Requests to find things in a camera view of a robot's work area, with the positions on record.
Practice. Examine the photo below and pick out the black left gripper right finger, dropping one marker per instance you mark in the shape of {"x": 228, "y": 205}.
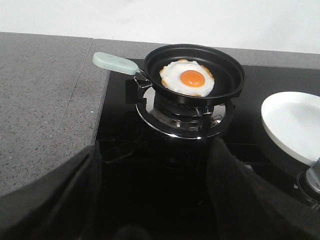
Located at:
{"x": 249, "y": 208}

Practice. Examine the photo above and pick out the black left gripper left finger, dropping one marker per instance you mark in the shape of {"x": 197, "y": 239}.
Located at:
{"x": 61, "y": 205}

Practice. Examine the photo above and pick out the fried egg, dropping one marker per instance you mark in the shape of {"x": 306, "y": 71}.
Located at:
{"x": 188, "y": 78}

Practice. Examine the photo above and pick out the black pan with green handle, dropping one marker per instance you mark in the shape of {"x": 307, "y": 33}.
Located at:
{"x": 229, "y": 75}

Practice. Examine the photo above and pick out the white round plate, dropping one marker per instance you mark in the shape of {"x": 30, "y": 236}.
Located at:
{"x": 292, "y": 120}

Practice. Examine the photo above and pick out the silver stove control knob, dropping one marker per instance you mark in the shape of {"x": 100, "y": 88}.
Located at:
{"x": 308, "y": 182}

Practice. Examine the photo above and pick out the black glass gas cooktop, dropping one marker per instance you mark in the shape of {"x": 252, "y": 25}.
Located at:
{"x": 154, "y": 186}

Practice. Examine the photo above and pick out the left black gas burner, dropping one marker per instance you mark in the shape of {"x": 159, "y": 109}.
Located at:
{"x": 178, "y": 120}

